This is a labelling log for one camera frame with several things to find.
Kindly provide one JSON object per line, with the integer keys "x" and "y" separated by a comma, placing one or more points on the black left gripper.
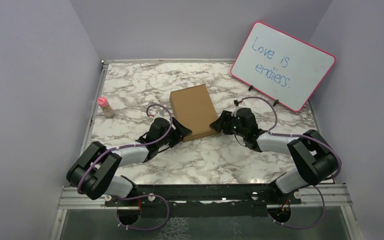
{"x": 180, "y": 131}

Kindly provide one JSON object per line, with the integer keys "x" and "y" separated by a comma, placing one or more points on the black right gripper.
{"x": 225, "y": 117}

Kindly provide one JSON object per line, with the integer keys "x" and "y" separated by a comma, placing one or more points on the brown cardboard box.
{"x": 193, "y": 108}

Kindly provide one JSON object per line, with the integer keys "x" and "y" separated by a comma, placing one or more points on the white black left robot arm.
{"x": 94, "y": 172}

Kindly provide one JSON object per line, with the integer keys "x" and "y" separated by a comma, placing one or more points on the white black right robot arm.
{"x": 314, "y": 160}

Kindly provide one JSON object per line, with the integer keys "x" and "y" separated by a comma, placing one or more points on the pink framed whiteboard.
{"x": 281, "y": 66}

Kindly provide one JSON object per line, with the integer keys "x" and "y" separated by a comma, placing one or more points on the pink capped small bottle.
{"x": 105, "y": 107}

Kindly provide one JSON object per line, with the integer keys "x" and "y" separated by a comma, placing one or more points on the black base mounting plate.
{"x": 197, "y": 201}

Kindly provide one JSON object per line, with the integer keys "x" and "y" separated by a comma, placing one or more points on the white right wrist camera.
{"x": 237, "y": 103}

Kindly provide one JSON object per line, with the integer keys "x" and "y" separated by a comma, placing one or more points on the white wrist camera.
{"x": 237, "y": 103}
{"x": 154, "y": 115}

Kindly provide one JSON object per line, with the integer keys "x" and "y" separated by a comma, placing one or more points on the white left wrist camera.
{"x": 154, "y": 115}

